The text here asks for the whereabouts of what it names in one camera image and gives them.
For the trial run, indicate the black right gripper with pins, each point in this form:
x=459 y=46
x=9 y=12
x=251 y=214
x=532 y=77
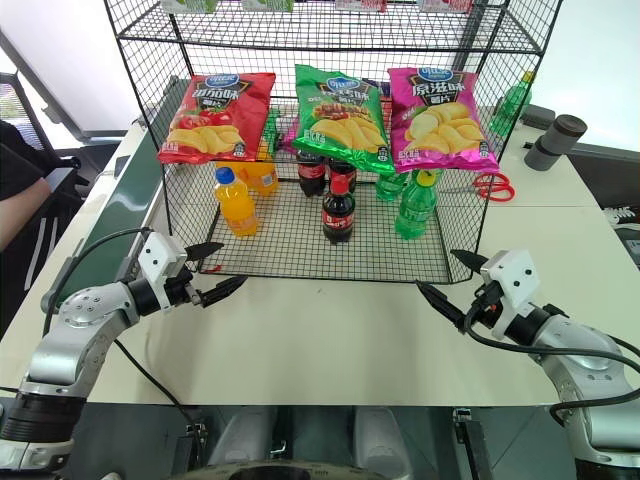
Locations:
x=487 y=305

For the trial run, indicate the cola bottle red label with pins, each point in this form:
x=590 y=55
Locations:
x=348 y=171
x=311 y=175

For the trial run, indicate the black sneaker with white laces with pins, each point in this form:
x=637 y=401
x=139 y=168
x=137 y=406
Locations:
x=620 y=216

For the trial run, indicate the orange drink bottle blue cap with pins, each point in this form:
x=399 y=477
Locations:
x=237 y=210

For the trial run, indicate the red potato chips bag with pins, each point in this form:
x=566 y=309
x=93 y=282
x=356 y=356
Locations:
x=220 y=115

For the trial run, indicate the gray rectangular box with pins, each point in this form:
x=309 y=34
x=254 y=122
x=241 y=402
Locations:
x=537 y=115

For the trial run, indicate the cola bottle red cap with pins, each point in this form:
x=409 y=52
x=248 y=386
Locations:
x=338 y=215

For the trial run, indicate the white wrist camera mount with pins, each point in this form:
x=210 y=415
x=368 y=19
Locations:
x=515 y=272
x=157 y=255

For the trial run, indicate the green white snack box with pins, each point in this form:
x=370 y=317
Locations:
x=190 y=4
x=267 y=4

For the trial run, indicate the pink white snack box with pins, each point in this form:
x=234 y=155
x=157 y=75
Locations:
x=445 y=4
x=360 y=4

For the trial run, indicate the metal table leg bracket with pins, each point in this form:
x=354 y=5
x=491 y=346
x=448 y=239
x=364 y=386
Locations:
x=472 y=445

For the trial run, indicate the magenta potato chips bag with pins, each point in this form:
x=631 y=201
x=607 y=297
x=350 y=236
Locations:
x=440 y=125

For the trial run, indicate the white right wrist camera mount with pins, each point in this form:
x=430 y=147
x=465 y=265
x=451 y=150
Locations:
x=515 y=272

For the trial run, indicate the pink snack package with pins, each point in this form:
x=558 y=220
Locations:
x=291 y=137

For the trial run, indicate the gray cylindrical flask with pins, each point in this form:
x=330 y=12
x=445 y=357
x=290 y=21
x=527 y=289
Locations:
x=552 y=142

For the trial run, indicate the green snack package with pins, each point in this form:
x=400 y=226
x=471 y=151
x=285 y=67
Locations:
x=272 y=132

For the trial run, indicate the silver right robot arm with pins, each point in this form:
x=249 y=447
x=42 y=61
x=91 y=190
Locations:
x=575 y=345

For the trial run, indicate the green soda bottle yellow cap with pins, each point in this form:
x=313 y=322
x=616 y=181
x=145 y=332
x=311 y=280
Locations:
x=510 y=105
x=415 y=210

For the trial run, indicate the green potato chips bag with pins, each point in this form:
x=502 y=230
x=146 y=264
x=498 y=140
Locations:
x=340 y=125

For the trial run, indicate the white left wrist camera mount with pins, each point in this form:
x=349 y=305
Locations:
x=157 y=255

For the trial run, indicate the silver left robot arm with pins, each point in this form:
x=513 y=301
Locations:
x=75 y=325

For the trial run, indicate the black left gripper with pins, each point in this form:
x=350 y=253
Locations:
x=179 y=288

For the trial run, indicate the person in black clothes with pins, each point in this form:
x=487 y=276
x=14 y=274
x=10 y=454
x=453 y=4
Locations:
x=20 y=160

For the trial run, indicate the white rounded shape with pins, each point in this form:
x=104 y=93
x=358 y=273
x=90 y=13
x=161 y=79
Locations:
x=380 y=437

